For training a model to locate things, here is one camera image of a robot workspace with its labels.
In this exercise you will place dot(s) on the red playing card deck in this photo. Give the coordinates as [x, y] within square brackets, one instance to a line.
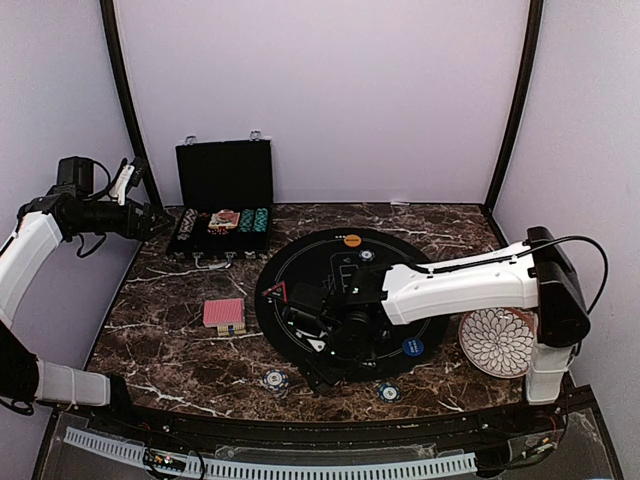
[225, 312]

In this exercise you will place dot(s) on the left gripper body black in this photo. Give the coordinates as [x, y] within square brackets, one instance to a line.
[133, 231]

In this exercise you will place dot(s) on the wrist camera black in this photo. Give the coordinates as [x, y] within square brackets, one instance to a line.
[76, 173]
[303, 312]

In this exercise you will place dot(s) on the white cable duct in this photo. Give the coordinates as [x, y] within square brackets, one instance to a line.
[172, 465]

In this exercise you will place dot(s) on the teal chips in case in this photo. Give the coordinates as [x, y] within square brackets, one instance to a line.
[254, 221]

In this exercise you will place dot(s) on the card box in case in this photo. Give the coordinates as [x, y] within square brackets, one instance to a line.
[223, 222]

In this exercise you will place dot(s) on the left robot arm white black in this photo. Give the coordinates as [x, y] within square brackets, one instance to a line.
[71, 208]

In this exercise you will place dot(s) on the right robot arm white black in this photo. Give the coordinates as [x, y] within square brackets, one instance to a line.
[533, 274]

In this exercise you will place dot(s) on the black white chips in case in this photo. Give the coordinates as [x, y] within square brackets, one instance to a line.
[187, 224]

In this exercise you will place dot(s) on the floral patterned ceramic plate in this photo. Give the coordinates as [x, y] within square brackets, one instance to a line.
[498, 341]

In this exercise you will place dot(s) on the blue white chip stack left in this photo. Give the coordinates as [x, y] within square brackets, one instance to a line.
[276, 382]

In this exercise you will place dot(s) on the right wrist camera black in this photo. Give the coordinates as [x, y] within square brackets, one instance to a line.
[303, 312]

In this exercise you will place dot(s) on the round black poker mat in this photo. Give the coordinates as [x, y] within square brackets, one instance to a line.
[323, 260]

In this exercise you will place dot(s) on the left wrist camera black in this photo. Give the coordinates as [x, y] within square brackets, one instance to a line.
[76, 173]

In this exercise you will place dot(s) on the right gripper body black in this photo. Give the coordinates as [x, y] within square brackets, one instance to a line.
[346, 354]

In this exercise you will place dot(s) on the blue small blind button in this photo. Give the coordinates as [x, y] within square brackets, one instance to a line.
[413, 347]

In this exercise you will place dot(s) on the red triangle dealer marker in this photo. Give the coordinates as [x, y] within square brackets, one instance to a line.
[277, 292]

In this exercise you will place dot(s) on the blue green chip stack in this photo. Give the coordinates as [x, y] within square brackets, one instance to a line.
[388, 392]

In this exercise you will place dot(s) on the orange big blind button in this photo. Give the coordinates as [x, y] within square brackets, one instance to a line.
[352, 240]

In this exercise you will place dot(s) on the black poker chip case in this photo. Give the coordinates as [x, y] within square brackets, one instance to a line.
[231, 174]

